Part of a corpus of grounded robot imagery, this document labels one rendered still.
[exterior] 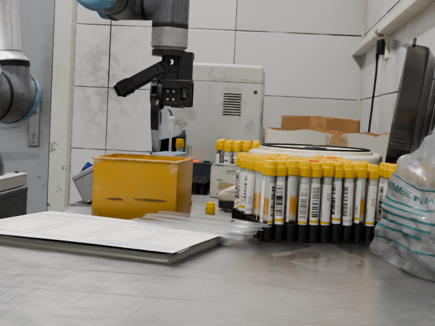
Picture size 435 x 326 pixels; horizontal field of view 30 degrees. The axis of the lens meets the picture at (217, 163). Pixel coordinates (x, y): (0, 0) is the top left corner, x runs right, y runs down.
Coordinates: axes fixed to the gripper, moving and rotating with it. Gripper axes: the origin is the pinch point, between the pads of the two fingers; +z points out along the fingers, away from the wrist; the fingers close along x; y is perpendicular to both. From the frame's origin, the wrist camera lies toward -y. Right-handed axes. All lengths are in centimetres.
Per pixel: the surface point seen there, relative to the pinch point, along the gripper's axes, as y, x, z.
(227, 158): 15.1, 1.2, 1.7
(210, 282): 19, -84, 10
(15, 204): -27.7, -3.5, 13.2
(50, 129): -69, 163, 3
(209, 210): 14.2, -27.6, 9.2
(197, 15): -10, 169, -48
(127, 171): 3.2, -46.6, 1.8
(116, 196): 1.7, -46.5, 5.7
